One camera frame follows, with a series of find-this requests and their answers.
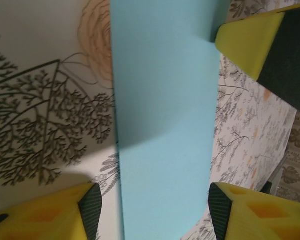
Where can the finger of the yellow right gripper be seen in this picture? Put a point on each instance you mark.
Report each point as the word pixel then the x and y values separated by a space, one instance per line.
pixel 265 42
pixel 297 5

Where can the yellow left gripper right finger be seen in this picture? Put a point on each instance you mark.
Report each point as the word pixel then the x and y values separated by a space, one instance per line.
pixel 265 200

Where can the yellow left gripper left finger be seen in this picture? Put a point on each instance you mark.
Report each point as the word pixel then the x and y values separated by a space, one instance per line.
pixel 40 212

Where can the light blue paper sheet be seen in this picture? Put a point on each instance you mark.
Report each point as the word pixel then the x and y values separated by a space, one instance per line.
pixel 165 100

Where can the floral patterned table cover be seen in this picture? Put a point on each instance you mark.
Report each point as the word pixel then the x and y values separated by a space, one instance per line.
pixel 40 37

